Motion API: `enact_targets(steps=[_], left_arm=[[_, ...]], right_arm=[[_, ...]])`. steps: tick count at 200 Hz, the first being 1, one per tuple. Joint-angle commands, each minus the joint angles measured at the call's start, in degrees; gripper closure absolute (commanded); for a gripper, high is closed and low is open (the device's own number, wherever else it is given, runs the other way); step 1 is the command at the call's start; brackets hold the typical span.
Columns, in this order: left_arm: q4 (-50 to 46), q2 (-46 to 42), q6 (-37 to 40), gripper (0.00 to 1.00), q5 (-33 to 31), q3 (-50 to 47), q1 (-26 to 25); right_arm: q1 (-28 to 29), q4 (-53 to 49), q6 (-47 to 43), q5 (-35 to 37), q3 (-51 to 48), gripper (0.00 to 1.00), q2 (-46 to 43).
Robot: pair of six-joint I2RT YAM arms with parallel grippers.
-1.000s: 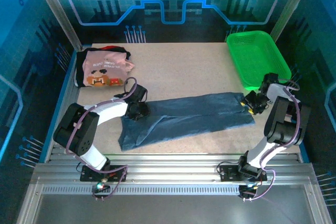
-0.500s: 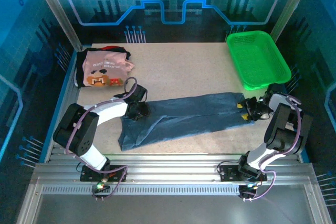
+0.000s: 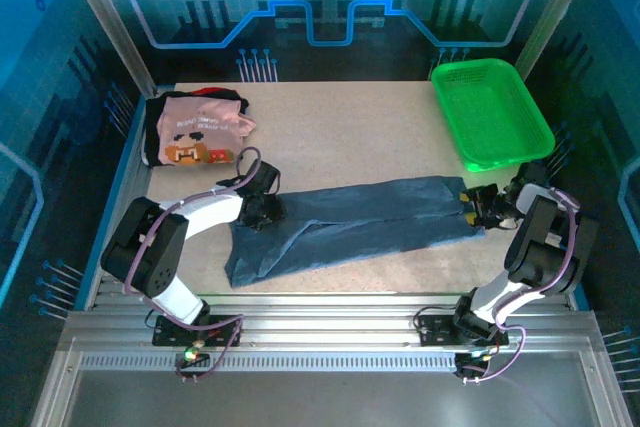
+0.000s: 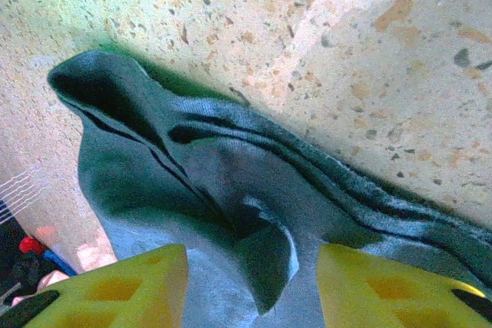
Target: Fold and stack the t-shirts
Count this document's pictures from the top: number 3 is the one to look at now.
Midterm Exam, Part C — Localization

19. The slotted grey cable duct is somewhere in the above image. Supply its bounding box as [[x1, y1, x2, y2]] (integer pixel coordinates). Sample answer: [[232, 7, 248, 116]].
[[77, 352, 461, 374]]

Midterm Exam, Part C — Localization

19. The aluminium frame post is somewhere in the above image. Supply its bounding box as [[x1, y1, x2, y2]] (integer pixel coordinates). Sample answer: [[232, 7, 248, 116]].
[[512, 0, 601, 81], [54, 0, 157, 98]]

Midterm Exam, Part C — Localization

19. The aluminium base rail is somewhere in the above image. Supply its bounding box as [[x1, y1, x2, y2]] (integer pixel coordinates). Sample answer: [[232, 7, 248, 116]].
[[64, 291, 601, 356]]

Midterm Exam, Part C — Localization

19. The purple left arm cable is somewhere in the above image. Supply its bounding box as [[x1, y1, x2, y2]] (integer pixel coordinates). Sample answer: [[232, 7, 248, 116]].
[[123, 146, 262, 383]]

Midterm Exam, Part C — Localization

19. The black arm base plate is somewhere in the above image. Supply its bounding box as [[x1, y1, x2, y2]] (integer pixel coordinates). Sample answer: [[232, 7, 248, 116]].
[[152, 314, 245, 348], [417, 314, 511, 348]]

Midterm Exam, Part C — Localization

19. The blue t-shirt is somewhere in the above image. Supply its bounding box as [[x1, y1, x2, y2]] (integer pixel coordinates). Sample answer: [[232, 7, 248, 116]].
[[223, 175, 486, 290]]

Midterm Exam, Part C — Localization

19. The pink printed shirt pile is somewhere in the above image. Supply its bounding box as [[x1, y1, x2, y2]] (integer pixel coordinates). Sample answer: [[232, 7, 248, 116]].
[[143, 90, 251, 168]]

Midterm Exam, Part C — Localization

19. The green plastic basket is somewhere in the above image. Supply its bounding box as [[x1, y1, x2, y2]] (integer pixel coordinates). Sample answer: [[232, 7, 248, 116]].
[[430, 57, 556, 174]]

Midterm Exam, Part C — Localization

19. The pink t-shirt with pixel print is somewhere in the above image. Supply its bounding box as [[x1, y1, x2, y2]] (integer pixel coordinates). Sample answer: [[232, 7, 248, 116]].
[[157, 95, 259, 168]]

